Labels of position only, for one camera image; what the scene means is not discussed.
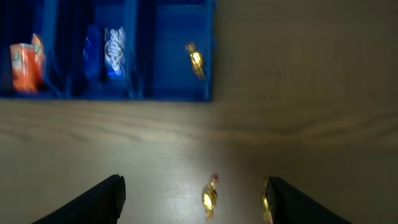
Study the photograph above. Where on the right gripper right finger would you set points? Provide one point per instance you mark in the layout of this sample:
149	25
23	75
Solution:
295	208

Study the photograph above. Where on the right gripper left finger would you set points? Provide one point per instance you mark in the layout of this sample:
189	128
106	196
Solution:
99	202

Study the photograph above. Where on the blue candy pack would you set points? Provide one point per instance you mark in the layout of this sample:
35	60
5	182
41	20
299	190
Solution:
115	53

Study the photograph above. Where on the gold wrapped candy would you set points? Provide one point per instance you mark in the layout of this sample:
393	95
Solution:
196	60
265	202
209	197

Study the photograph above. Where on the blue tray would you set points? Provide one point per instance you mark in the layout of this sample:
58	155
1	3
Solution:
177	77

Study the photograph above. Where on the orange candy box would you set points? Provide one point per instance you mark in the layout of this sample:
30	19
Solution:
39	56
23	68

